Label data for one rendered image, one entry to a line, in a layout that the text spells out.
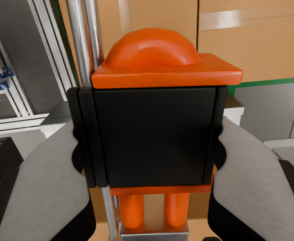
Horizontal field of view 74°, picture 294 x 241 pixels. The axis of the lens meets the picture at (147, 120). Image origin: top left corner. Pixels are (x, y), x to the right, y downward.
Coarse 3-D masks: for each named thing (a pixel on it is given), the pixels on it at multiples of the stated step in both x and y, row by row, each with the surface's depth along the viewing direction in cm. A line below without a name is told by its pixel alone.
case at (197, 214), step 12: (216, 168) 51; (96, 192) 45; (204, 192) 44; (96, 204) 42; (192, 204) 42; (204, 204) 42; (96, 216) 40; (120, 216) 40; (192, 216) 39; (204, 216) 39; (96, 228) 39; (108, 228) 39; (192, 228) 40; (204, 228) 40; (96, 240) 41; (120, 240) 41; (192, 240) 42
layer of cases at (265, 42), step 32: (64, 0) 54; (128, 0) 55; (160, 0) 55; (192, 0) 55; (224, 0) 55; (256, 0) 56; (288, 0) 56; (128, 32) 59; (192, 32) 59; (224, 32) 59; (256, 32) 60; (288, 32) 60; (256, 64) 64; (288, 64) 65
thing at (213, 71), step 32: (192, 64) 10; (224, 64) 10; (96, 96) 10; (128, 96) 10; (160, 96) 10; (192, 96) 10; (224, 96) 10; (128, 128) 11; (160, 128) 11; (192, 128) 11; (128, 160) 12; (160, 160) 12; (192, 160) 12; (128, 192) 13; (160, 192) 13; (192, 192) 13
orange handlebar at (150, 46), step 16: (144, 32) 10; (160, 32) 10; (176, 32) 10; (112, 48) 11; (128, 48) 10; (144, 48) 10; (160, 48) 10; (176, 48) 10; (192, 48) 10; (112, 64) 10; (128, 64) 10; (144, 64) 11; (160, 64) 11; (176, 64) 10; (128, 208) 16; (176, 208) 16; (128, 224) 17; (176, 224) 17
